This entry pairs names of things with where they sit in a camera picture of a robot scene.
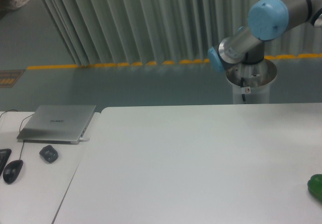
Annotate black computer mouse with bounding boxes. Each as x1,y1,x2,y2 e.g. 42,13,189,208
3,160,24,184

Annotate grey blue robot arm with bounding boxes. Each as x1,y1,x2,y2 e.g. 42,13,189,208
208,0,321,72

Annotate grey pleated curtain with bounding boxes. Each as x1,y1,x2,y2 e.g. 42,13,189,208
34,0,322,67

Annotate black mouse cable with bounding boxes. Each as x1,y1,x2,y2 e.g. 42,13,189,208
0,109,35,161

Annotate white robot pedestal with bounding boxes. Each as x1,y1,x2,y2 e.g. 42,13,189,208
226,59,277,104

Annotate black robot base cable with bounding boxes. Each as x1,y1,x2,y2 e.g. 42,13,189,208
240,77,246,104

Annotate silver closed laptop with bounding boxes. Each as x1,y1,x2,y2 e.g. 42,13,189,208
17,105,96,143

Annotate green pepper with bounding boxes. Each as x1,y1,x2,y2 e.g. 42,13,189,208
307,174,322,203

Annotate small black controller device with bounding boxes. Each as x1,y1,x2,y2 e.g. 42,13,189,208
39,145,59,164

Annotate black keyboard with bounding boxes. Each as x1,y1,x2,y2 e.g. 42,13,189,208
0,148,12,175

